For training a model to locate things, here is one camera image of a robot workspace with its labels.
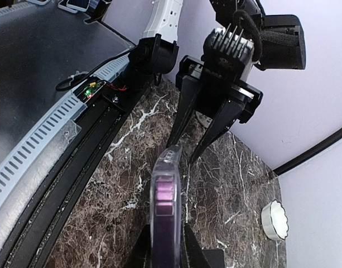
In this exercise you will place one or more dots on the white patterned mug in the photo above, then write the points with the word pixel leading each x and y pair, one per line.
pixel 204 120

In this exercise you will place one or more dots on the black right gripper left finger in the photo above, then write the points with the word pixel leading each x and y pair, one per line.
pixel 140 256

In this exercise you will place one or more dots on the white scalloped bowl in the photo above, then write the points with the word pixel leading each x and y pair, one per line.
pixel 274 221

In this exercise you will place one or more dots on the phone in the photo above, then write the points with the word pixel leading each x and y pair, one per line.
pixel 165 209

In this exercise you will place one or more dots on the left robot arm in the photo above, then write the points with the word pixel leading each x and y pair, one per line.
pixel 279 41

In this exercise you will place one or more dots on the black front rail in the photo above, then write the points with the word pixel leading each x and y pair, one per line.
pixel 37 229

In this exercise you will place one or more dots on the white slotted cable duct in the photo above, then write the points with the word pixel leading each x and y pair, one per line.
pixel 34 142

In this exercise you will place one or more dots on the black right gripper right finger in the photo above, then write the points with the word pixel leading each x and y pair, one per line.
pixel 192 255

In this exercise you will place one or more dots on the left black frame post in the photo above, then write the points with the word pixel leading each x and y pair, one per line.
pixel 310 153

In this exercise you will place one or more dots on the small circuit board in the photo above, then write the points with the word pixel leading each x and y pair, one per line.
pixel 91 89

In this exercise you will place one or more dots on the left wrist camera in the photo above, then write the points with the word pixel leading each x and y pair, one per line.
pixel 228 54

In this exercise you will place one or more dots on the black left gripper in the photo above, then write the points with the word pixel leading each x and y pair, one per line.
pixel 204 94

